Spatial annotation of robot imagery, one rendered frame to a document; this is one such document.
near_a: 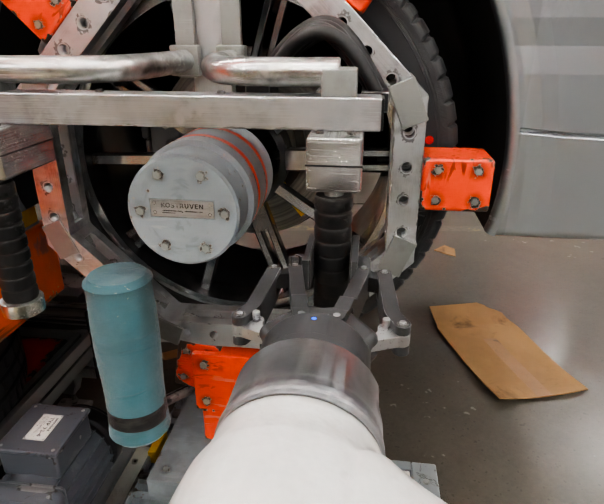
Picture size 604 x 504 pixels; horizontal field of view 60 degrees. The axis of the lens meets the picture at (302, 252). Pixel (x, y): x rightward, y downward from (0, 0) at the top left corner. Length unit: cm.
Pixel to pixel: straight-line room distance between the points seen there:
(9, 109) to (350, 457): 48
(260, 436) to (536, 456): 140
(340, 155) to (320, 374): 24
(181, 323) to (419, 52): 52
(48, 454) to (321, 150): 68
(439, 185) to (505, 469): 98
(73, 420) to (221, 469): 79
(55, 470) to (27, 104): 60
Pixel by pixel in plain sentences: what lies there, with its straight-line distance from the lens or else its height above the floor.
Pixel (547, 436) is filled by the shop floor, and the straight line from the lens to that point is 167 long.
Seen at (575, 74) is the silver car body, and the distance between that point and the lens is 82.
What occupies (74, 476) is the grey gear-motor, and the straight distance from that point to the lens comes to 102.
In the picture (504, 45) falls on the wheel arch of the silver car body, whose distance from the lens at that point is 80.
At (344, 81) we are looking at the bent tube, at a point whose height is 99.
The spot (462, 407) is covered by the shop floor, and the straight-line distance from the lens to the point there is 169.
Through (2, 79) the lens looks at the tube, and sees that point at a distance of 60.
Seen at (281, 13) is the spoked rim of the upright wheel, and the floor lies 106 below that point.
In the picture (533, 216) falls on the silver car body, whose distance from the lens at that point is 85.
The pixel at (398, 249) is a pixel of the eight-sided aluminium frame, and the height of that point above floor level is 76.
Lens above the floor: 104
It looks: 23 degrees down
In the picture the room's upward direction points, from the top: straight up
